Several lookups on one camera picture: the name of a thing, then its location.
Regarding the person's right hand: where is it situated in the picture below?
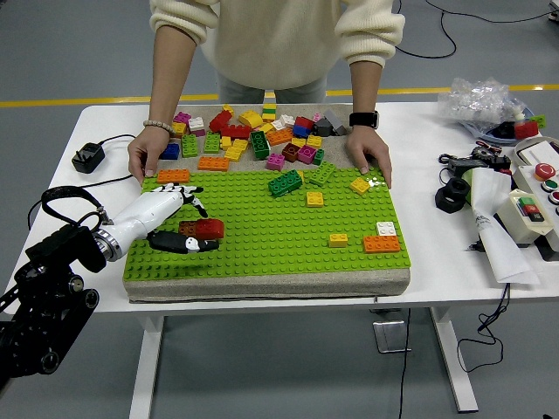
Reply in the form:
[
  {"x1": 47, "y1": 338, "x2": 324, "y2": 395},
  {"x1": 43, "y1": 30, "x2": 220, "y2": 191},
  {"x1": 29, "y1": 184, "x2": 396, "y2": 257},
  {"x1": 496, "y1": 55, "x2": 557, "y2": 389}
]
[{"x1": 127, "y1": 126, "x2": 171, "y2": 185}]

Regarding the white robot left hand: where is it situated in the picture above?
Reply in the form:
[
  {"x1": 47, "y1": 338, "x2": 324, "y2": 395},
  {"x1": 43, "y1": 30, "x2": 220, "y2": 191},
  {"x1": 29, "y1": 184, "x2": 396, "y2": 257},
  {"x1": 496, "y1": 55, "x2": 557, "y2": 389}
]
[{"x1": 104, "y1": 182, "x2": 220, "y2": 258}]

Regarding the person's left hand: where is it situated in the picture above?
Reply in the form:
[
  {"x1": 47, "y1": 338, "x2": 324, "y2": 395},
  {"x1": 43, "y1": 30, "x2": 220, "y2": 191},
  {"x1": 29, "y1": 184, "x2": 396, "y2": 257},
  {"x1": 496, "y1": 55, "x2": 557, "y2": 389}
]
[{"x1": 345, "y1": 125, "x2": 393, "y2": 190}]

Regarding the red curved brick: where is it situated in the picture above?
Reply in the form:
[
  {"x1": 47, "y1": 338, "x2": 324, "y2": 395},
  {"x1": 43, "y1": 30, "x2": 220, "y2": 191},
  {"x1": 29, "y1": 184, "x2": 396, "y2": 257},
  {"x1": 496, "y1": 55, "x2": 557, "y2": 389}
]
[{"x1": 194, "y1": 218, "x2": 226, "y2": 241}]

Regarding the green studded baseplate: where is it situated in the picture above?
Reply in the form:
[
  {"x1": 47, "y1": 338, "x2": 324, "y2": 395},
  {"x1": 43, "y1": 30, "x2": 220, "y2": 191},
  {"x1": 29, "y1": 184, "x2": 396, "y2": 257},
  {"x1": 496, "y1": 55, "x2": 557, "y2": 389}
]
[{"x1": 121, "y1": 164, "x2": 413, "y2": 283}]

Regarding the orange long brick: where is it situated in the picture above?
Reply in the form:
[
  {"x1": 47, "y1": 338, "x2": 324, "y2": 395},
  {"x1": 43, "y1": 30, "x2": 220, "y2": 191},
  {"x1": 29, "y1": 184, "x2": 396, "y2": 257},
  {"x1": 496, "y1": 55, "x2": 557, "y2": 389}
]
[
  {"x1": 197, "y1": 155, "x2": 231, "y2": 173},
  {"x1": 155, "y1": 168, "x2": 191, "y2": 185},
  {"x1": 362, "y1": 234, "x2": 402, "y2": 254}
]

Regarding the grey sloped brick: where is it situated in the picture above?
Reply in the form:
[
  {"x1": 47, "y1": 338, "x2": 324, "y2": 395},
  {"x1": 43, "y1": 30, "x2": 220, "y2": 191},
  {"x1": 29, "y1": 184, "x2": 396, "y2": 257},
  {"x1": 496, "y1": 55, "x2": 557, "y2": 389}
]
[{"x1": 323, "y1": 108, "x2": 349, "y2": 136}]

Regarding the yellow long brick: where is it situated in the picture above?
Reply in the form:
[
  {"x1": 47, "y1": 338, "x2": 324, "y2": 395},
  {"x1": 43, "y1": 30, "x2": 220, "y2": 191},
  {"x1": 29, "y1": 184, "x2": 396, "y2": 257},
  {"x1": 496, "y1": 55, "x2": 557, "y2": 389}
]
[{"x1": 224, "y1": 138, "x2": 250, "y2": 162}]

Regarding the red long brick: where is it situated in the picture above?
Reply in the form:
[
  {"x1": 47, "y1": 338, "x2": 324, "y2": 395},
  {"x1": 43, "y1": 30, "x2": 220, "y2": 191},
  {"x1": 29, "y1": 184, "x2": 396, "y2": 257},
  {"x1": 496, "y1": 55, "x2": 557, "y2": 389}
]
[{"x1": 220, "y1": 124, "x2": 253, "y2": 141}]

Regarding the dark green long brick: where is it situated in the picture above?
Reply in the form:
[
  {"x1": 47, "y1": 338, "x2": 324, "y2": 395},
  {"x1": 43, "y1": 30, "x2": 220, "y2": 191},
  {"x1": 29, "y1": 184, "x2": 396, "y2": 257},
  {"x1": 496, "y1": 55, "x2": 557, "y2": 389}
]
[
  {"x1": 249, "y1": 130, "x2": 272, "y2": 161},
  {"x1": 267, "y1": 168, "x2": 304, "y2": 199}
]

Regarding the black power brick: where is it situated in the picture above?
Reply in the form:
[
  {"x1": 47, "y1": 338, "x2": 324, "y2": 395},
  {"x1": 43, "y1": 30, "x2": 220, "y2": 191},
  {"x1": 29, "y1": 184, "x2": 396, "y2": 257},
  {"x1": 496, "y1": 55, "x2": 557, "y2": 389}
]
[{"x1": 445, "y1": 156, "x2": 490, "y2": 174}]

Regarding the yellow curved brick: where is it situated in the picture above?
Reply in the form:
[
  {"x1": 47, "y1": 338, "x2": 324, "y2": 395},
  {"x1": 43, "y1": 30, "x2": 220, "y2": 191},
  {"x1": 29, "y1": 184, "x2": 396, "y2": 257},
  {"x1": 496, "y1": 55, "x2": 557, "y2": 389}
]
[{"x1": 238, "y1": 110, "x2": 265, "y2": 129}]

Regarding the black wristwatch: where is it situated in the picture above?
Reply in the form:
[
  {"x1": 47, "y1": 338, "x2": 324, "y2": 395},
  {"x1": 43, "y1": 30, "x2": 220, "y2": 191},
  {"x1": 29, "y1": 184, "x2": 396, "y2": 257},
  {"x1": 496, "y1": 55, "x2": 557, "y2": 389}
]
[{"x1": 348, "y1": 110, "x2": 381, "y2": 130}]

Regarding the black power adapter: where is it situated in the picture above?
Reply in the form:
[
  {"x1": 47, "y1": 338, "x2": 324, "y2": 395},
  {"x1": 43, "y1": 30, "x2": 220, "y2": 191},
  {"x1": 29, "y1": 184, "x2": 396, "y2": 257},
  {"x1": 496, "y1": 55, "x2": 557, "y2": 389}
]
[{"x1": 71, "y1": 141, "x2": 107, "y2": 175}]

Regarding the large black nut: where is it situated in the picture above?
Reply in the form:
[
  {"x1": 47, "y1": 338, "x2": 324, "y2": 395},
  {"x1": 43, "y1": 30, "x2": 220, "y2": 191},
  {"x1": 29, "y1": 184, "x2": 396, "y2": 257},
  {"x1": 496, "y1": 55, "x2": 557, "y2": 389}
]
[{"x1": 433, "y1": 177, "x2": 473, "y2": 214}]

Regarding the white table leg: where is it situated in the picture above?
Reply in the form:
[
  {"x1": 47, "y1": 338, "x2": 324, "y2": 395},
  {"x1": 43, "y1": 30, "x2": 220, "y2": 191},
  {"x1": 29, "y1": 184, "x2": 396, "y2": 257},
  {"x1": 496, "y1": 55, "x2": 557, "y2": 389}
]
[
  {"x1": 429, "y1": 306, "x2": 480, "y2": 414},
  {"x1": 128, "y1": 314, "x2": 165, "y2": 419}
]

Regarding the light blue bowl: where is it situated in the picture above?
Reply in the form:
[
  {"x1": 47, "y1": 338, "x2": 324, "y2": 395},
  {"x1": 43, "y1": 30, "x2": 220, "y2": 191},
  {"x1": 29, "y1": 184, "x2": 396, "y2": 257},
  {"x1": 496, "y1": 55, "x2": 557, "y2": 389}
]
[{"x1": 461, "y1": 106, "x2": 547, "y2": 143}]

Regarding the yellow floor tape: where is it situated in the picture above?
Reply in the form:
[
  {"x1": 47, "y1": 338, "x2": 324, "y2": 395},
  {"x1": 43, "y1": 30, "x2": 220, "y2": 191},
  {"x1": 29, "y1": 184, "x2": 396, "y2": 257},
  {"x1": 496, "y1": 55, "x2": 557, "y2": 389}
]
[{"x1": 0, "y1": 86, "x2": 559, "y2": 109}]

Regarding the clear plastic bag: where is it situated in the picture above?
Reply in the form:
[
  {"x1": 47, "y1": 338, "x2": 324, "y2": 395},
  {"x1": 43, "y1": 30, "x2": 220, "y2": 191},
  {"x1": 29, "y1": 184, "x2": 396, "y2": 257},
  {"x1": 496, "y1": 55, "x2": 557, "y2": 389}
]
[{"x1": 438, "y1": 77, "x2": 530, "y2": 132}]

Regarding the black servo module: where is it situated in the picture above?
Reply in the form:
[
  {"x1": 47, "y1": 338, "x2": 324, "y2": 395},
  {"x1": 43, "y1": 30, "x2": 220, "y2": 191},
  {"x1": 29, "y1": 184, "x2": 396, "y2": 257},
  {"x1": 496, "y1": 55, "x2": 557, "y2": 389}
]
[{"x1": 487, "y1": 153, "x2": 513, "y2": 175}]

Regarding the black plastic part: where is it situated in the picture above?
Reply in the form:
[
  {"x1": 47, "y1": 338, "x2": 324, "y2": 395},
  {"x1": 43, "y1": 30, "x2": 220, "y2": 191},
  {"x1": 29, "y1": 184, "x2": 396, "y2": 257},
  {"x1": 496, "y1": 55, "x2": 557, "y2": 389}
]
[{"x1": 492, "y1": 120, "x2": 517, "y2": 140}]

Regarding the grey-brown mat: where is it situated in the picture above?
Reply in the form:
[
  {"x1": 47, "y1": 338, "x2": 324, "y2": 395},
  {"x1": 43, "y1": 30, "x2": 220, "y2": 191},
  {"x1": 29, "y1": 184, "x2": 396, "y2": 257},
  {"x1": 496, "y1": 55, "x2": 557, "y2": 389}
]
[{"x1": 121, "y1": 103, "x2": 411, "y2": 304}]

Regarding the person's body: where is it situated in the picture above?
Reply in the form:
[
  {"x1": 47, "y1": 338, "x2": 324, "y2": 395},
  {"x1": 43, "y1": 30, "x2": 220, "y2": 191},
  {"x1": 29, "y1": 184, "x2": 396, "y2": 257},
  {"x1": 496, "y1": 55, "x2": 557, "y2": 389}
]
[{"x1": 148, "y1": 0, "x2": 407, "y2": 105}]

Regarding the white button control box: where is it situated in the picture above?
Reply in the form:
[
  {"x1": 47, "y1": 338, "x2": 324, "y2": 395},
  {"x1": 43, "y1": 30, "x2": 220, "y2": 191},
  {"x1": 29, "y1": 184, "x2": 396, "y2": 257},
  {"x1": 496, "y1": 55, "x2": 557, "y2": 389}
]
[{"x1": 510, "y1": 161, "x2": 559, "y2": 263}]

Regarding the white paper sheet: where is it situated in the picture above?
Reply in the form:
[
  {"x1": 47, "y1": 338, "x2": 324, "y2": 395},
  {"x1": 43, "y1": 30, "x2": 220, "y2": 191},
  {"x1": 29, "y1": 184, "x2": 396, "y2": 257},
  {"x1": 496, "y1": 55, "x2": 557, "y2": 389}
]
[{"x1": 469, "y1": 168, "x2": 542, "y2": 287}]

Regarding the metal floor plate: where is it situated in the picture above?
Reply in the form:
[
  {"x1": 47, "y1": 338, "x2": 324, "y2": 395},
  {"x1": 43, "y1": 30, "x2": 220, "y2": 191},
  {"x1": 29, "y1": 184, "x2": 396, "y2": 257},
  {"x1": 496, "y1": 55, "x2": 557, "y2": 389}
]
[{"x1": 372, "y1": 320, "x2": 412, "y2": 354}]

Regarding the bead bracelet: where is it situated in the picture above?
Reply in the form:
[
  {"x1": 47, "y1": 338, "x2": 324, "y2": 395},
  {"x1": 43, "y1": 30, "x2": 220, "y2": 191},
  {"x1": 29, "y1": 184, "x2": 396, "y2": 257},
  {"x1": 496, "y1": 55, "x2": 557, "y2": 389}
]
[{"x1": 142, "y1": 120, "x2": 176, "y2": 136}]

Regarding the black adapter cord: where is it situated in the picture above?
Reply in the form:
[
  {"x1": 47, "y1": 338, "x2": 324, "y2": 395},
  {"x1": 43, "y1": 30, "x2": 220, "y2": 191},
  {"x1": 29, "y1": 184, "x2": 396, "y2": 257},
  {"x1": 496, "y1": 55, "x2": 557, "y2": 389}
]
[{"x1": 27, "y1": 134, "x2": 136, "y2": 229}]

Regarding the black hanging cable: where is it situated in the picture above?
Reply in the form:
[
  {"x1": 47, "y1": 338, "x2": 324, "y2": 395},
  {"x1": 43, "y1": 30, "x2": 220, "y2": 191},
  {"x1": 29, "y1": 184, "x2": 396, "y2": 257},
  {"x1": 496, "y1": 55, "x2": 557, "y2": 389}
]
[
  {"x1": 456, "y1": 282, "x2": 512, "y2": 373},
  {"x1": 397, "y1": 307, "x2": 412, "y2": 419}
]

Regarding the black floor cable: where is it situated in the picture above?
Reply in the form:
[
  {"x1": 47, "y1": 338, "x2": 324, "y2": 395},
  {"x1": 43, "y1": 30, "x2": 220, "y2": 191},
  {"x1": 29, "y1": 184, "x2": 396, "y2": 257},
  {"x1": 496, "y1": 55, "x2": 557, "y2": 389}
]
[
  {"x1": 424, "y1": 0, "x2": 559, "y2": 24},
  {"x1": 395, "y1": 8, "x2": 459, "y2": 60}
]

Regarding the small white switch box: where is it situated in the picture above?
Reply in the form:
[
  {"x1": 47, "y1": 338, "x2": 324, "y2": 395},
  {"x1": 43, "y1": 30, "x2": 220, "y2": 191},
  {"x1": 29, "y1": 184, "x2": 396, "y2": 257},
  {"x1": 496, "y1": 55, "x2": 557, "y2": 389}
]
[{"x1": 495, "y1": 189, "x2": 554, "y2": 248}]

